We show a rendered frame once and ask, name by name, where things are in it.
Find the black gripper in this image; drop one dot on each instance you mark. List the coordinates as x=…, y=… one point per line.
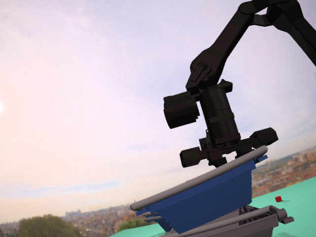
x=223, y=133

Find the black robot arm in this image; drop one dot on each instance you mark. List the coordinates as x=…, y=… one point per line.
x=206, y=69

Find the blue plastic tray with grey wire bars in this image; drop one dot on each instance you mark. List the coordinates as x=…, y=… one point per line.
x=147, y=215

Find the small red block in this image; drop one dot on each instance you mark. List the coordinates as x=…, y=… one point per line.
x=278, y=199

